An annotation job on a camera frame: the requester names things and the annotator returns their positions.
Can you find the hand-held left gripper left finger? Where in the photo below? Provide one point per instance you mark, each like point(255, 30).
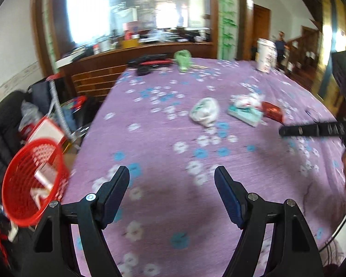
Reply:
point(115, 196)

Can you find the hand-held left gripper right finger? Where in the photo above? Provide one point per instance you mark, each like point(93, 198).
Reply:
point(230, 199)

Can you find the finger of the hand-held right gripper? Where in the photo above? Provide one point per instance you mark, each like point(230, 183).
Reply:
point(314, 129)

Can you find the red plastic mesh basket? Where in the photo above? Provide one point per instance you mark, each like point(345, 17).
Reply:
point(17, 179)

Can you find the red foil packet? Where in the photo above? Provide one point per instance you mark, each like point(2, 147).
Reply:
point(272, 111)

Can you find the wooden staircase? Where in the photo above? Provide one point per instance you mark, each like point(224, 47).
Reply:
point(302, 46)

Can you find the purple floral tablecloth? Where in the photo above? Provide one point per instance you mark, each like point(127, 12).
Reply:
point(167, 155)

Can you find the teal packet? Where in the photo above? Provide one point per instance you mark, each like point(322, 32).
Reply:
point(245, 117)

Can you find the white and red wrapper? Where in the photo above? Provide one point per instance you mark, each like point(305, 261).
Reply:
point(248, 101)

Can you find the white plastic bucket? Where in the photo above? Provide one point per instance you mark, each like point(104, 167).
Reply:
point(265, 54)

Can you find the white crumpled wad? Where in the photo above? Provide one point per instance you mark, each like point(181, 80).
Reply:
point(204, 112)

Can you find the white and red box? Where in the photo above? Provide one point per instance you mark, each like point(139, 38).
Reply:
point(46, 129)

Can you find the wooden door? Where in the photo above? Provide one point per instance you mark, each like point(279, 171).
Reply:
point(261, 31)

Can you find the red and blue bag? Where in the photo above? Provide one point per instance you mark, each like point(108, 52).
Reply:
point(75, 102)

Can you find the grey pole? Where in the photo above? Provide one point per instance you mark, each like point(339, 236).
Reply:
point(57, 106)

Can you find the clear plastic bag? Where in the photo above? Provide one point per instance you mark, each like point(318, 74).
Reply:
point(28, 112)

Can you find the dark bag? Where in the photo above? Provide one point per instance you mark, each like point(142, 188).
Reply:
point(40, 92)

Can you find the black sofa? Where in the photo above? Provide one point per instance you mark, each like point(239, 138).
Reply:
point(3, 127)

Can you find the black and red tool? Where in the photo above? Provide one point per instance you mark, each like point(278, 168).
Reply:
point(150, 63)

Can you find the green plastic cup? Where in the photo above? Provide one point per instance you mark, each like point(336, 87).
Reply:
point(183, 60)

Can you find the pile of household clutter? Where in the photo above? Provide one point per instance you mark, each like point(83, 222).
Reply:
point(150, 34)

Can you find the green bamboo wall decal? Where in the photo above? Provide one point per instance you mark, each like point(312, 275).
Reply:
point(227, 20)

